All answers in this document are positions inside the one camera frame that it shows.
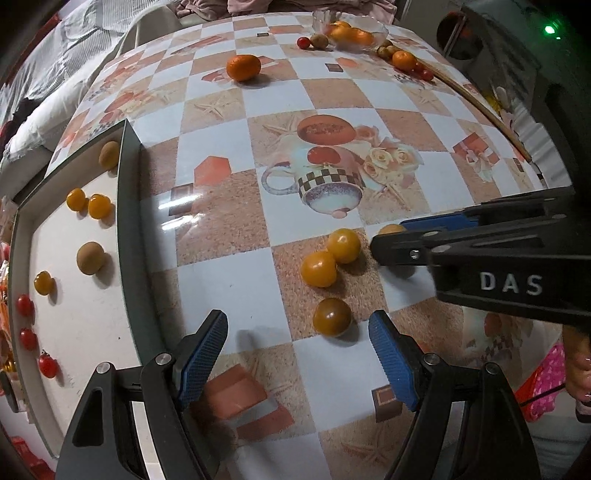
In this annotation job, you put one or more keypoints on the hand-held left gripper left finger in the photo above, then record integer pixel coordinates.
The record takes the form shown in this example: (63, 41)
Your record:
(203, 355)

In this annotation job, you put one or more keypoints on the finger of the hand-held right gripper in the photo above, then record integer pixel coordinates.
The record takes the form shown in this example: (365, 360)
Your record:
(438, 224)
(397, 251)

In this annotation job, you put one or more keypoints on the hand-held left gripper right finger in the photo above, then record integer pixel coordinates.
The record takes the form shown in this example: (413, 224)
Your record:
(392, 360)

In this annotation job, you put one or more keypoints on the yellow cherry tomato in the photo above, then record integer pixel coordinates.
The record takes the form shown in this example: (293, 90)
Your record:
(391, 228)
(344, 245)
(76, 199)
(44, 282)
(99, 206)
(318, 269)

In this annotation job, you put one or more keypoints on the dark brownish cherry tomato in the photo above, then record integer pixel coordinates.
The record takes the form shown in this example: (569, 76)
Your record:
(331, 316)

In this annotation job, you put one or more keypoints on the white tray with dark rim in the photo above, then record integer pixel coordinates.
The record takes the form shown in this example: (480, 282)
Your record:
(83, 318)

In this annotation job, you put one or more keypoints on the red cherry tomato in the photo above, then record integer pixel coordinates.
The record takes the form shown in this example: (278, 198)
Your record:
(24, 305)
(47, 364)
(303, 42)
(419, 67)
(427, 74)
(27, 339)

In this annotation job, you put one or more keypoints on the person's right hand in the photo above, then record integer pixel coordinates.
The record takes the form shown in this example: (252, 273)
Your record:
(577, 360)

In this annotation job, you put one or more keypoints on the pink patterned bag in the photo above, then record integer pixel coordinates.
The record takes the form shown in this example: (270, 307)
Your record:
(547, 383)

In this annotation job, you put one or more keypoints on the long wooden board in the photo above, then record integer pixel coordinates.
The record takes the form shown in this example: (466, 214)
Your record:
(485, 113)

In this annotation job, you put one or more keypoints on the large mandarin orange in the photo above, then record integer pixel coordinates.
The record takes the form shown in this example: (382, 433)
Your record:
(403, 60)

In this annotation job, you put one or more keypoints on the clear glass bowl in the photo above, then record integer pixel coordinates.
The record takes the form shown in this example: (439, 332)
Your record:
(374, 27)

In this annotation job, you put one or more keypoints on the pink blanket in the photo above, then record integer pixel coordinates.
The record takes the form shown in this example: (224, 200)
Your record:
(277, 7)

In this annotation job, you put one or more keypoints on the white pillow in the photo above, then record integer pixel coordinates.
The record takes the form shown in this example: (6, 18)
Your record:
(41, 120)

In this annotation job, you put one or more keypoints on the grey striped sofa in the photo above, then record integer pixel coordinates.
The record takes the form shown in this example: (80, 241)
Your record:
(60, 50)

